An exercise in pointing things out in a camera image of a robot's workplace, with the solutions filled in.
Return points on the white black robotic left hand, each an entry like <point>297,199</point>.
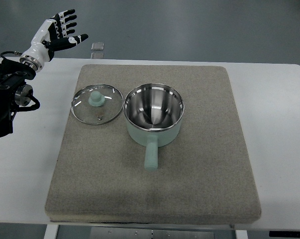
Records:
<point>55,34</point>

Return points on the glass lid with green knob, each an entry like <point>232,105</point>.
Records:
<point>97,104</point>

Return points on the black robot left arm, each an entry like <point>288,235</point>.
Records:
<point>15,94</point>

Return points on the metal floor plate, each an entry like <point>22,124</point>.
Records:
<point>97,50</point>

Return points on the mint green saucepan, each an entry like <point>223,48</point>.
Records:
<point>152,124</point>

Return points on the metal table crossbar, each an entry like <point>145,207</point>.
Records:
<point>125,233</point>

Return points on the grey fabric mat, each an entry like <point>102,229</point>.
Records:
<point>202,177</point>

